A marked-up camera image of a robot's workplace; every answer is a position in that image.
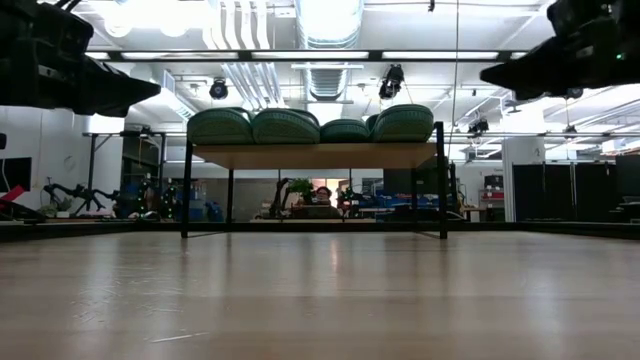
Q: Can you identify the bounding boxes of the red and black cabinet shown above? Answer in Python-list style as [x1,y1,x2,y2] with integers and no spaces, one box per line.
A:
[482,174,505,209]

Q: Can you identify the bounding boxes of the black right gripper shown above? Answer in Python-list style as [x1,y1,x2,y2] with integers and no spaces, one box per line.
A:
[479,19,640,101]

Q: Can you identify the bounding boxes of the thin hanging cable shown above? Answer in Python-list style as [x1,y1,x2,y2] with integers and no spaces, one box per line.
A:
[449,0,460,146]

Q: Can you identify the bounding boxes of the person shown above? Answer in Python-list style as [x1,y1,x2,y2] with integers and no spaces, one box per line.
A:
[312,185,335,207]

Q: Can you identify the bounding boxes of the dark wall monitor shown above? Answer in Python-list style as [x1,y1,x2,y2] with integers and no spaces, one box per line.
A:
[0,157,33,193]

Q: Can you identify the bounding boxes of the green rubber slide sandal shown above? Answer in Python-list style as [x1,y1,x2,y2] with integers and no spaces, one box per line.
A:
[366,103,435,144]
[187,106,255,146]
[319,118,371,144]

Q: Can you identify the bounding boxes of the black partition screens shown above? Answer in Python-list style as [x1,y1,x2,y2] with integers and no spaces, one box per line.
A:
[512,162,616,222]

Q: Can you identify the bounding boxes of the black round ceiling camera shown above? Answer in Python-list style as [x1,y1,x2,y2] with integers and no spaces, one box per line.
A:
[209,78,230,101]

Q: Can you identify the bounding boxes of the silver ceiling ventilation duct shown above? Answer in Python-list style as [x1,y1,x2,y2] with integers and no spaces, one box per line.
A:
[294,0,366,101]

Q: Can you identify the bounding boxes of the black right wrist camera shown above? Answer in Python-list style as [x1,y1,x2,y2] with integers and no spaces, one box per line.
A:
[547,0,640,39]

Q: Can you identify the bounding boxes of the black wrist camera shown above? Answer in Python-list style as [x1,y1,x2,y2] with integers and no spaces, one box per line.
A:
[0,0,95,56]
[547,0,640,39]

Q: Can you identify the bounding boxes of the black overhead camera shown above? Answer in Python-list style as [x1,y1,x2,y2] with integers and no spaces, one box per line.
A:
[378,63,405,100]

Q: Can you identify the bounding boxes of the wooden shelf with black frame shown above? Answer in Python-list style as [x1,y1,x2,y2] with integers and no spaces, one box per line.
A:
[180,121,449,240]

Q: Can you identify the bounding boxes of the white ceiling pipes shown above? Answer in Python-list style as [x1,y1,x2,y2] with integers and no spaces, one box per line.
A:
[202,0,292,110]

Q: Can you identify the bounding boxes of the white pillar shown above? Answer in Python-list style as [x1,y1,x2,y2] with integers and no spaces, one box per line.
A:
[502,137,546,221]

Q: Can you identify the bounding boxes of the green potted plant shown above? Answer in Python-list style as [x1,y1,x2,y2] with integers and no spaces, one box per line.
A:
[289,177,315,201]

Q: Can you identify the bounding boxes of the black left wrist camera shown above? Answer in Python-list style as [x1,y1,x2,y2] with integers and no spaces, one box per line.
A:
[0,0,95,56]

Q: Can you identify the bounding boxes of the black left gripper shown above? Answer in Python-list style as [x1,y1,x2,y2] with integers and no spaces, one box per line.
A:
[0,47,162,118]

